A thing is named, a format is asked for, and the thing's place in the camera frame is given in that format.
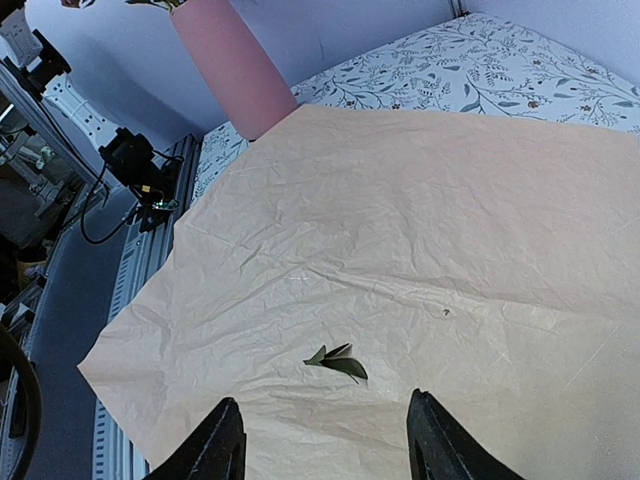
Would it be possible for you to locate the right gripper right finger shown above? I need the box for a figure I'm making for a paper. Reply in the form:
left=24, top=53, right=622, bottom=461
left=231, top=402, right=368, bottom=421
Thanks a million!
left=406, top=389, right=522, bottom=480

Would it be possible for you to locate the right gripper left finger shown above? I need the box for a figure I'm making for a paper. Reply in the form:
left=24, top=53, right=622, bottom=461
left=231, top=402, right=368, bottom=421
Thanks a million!
left=164, top=397, right=246, bottom=479

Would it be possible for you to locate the green paper bouquet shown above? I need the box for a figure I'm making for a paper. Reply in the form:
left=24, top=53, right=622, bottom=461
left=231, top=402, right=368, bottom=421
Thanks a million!
left=79, top=106, right=639, bottom=479

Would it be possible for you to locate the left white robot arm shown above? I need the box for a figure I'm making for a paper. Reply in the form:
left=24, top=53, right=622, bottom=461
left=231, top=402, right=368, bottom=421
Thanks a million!
left=1, top=1, right=117, bottom=151

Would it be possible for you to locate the pink cylindrical vase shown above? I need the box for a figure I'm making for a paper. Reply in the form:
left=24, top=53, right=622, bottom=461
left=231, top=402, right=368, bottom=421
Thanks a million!
left=170, top=0, right=297, bottom=141

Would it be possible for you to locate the loose dark green leaf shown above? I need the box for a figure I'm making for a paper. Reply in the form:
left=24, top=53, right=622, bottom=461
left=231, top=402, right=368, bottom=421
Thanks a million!
left=303, top=343, right=369, bottom=384

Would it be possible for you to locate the floral patterned table mat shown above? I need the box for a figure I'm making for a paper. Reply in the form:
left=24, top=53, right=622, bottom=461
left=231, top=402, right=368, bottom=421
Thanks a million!
left=192, top=12, right=640, bottom=201

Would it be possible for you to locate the aluminium front rail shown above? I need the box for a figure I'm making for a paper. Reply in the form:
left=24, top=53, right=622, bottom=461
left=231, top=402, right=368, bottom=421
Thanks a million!
left=92, top=134, right=206, bottom=480

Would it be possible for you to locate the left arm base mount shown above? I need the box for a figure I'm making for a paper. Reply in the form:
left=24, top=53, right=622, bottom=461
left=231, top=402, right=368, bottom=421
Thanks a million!
left=98, top=127, right=185, bottom=233

